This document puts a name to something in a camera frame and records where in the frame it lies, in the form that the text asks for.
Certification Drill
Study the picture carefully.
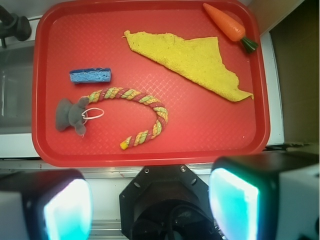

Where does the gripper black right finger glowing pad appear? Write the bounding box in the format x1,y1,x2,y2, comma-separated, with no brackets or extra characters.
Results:
208,151,320,240

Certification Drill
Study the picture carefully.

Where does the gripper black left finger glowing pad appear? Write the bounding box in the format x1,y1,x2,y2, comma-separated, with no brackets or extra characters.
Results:
0,169,93,240

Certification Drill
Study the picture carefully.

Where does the gray plush animal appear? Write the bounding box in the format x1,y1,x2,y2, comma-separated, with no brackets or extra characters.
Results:
55,97,105,137

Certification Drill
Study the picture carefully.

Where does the red plastic tray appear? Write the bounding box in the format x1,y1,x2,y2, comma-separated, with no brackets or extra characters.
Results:
32,0,270,167

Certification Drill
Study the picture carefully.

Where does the blue sponge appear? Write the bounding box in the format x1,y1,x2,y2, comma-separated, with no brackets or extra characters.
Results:
69,67,112,84

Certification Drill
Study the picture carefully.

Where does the yellow knitted cloth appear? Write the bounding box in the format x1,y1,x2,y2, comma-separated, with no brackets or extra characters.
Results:
124,30,254,102

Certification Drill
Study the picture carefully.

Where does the orange toy carrot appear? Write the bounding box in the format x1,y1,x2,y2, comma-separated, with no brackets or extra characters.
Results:
202,3,259,54

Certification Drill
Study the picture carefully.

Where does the black clamp knob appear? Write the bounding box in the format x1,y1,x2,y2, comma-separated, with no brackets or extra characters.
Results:
0,5,32,49

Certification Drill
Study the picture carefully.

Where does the black octagonal mount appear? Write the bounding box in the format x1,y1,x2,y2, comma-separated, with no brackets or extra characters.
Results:
119,165,222,240

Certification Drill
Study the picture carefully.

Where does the multicolour twisted rope toy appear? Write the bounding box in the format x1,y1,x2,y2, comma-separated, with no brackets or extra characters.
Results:
80,87,169,150

